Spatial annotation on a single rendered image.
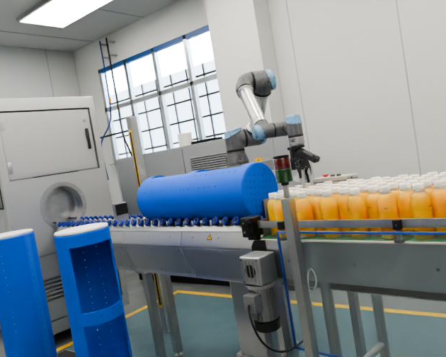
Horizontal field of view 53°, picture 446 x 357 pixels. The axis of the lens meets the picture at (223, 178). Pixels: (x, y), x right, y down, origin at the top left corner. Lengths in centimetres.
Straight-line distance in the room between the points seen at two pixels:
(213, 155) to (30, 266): 208
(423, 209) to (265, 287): 69
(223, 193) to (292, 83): 318
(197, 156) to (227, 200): 226
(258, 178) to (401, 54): 287
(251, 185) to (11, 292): 156
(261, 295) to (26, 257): 154
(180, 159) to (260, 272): 287
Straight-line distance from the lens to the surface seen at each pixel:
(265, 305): 195
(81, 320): 249
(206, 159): 437
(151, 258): 287
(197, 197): 236
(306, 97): 517
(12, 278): 294
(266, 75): 259
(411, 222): 166
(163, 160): 479
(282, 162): 166
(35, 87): 764
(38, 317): 301
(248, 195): 217
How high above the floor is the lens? 130
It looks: 3 degrees down
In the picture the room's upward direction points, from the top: 9 degrees counter-clockwise
